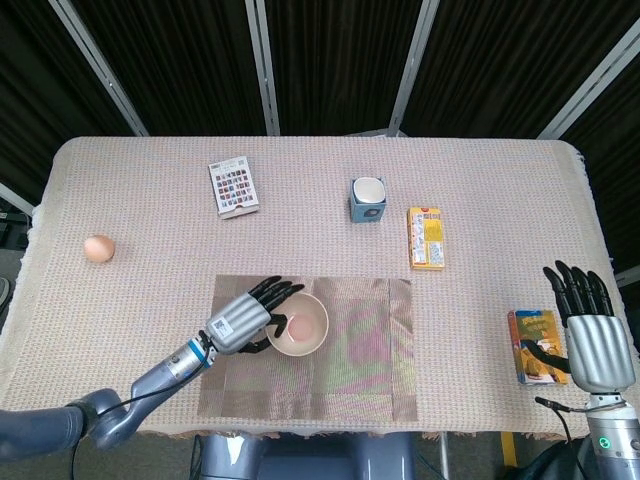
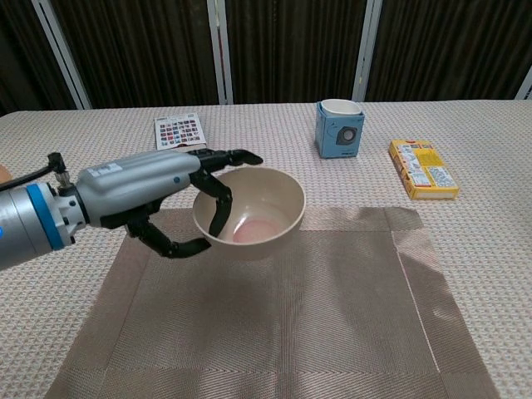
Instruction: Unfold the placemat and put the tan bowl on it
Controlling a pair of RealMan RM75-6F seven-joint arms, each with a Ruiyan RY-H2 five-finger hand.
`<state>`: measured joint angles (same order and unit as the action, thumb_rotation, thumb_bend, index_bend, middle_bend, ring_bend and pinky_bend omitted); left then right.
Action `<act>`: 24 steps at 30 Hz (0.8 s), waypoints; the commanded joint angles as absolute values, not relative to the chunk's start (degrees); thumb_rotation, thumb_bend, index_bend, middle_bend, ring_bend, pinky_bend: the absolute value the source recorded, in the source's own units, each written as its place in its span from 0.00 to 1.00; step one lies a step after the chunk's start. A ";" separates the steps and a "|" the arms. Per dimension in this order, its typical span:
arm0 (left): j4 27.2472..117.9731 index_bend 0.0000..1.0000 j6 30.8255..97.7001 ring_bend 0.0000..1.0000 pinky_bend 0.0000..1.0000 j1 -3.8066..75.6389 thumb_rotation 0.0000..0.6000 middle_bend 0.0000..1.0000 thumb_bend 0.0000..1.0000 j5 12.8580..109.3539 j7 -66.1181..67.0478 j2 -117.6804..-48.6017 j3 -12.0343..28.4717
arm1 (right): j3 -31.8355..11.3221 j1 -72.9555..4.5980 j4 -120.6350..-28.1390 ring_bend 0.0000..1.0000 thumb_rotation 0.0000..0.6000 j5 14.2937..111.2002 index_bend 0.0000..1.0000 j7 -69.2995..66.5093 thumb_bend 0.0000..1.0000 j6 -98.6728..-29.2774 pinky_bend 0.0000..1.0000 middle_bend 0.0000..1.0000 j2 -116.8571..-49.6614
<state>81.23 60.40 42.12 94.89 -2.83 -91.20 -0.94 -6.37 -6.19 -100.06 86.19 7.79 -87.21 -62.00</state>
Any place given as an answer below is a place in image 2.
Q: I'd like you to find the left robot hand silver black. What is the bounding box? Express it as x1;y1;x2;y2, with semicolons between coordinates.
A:
74;148;264;259

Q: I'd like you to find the beige round bowl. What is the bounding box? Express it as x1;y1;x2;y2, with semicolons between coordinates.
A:
191;166;308;262

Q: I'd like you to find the brown woven placemat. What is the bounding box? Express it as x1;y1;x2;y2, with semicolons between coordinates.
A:
43;206;500;399

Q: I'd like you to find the white box with colourful grid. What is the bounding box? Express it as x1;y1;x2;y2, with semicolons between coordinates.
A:
154;115;209;151

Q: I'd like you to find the blue speaker carton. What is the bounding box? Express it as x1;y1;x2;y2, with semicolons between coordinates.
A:
314;99;367;160

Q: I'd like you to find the dark pleated curtain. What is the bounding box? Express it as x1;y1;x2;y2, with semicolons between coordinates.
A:
0;0;532;117

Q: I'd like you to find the yellow flat carton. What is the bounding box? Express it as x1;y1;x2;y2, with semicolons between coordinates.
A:
388;139;461;201

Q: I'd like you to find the beige woven tablecloth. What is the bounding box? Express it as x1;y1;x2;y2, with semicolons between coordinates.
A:
0;98;532;399

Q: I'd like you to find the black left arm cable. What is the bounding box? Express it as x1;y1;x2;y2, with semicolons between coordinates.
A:
0;152;70;195

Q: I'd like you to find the grey metal partition post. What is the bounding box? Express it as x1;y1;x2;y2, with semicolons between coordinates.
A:
31;0;92;111
352;0;383;103
514;66;532;101
206;0;234;105

